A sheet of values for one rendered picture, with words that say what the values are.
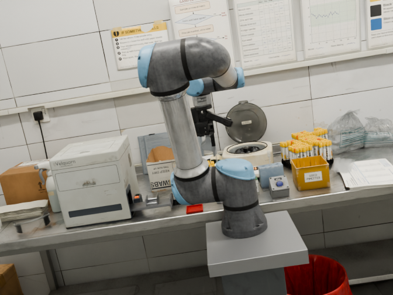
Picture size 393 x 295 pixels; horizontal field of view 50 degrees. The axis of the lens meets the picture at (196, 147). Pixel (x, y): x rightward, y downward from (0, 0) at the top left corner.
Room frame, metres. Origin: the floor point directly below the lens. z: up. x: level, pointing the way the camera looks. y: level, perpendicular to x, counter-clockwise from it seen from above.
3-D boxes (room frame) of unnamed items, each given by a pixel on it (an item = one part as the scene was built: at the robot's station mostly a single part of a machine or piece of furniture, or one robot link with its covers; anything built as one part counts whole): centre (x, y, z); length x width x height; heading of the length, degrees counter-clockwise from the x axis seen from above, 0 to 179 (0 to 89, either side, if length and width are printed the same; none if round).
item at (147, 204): (1.65, 0.24, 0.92); 0.21 x 0.07 x 0.05; 88
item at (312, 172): (1.67, -0.45, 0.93); 0.13 x 0.13 x 0.10; 85
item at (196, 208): (1.60, 0.05, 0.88); 0.07 x 0.07 x 0.01; 88
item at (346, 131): (2.11, -0.77, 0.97); 0.26 x 0.17 x 0.19; 109
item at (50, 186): (1.85, 0.69, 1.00); 0.09 x 0.08 x 0.24; 178
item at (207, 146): (1.64, -0.05, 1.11); 0.06 x 0.03 x 0.09; 87
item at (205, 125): (1.66, -0.05, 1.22); 0.09 x 0.08 x 0.12; 87
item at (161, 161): (2.03, 0.12, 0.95); 0.29 x 0.25 x 0.15; 178
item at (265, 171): (1.71, -0.30, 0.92); 0.10 x 0.07 x 0.10; 90
